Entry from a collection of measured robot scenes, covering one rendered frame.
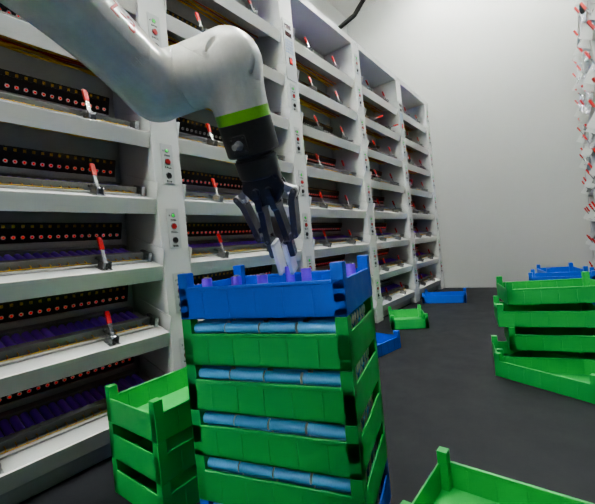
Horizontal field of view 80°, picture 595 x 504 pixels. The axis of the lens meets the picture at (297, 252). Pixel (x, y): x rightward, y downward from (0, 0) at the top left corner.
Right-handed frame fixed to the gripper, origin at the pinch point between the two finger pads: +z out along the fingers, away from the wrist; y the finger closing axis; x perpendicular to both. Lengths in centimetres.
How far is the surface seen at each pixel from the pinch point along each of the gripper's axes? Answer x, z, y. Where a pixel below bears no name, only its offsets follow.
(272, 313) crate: -16.9, 1.5, 3.6
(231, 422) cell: -24.0, 18.7, -6.5
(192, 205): 37, -4, -45
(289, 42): 124, -49, -28
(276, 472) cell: -27.1, 25.6, 1.1
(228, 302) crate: -16.0, -0.3, -4.3
